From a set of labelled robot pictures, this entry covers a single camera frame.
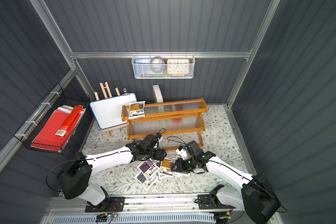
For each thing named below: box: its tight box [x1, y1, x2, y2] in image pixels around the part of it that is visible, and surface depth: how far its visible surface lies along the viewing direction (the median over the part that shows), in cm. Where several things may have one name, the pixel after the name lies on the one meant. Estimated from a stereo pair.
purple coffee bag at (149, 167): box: [136, 160, 160, 179], surface depth 85 cm
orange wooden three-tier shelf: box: [121, 98, 209, 151], surface depth 88 cm
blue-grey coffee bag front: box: [133, 170, 159, 191], surface depth 82 cm
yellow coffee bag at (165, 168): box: [159, 158, 174, 176], surface depth 84 cm
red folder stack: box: [30, 105, 86, 152], surface depth 73 cm
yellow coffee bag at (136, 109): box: [128, 100, 146, 120], surface depth 78 cm
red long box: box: [54, 105, 84, 138], surface depth 74 cm
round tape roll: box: [149, 56, 165, 74], surface depth 91 cm
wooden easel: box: [93, 81, 121, 101], surface depth 88 cm
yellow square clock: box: [167, 58, 190, 77], surface depth 90 cm
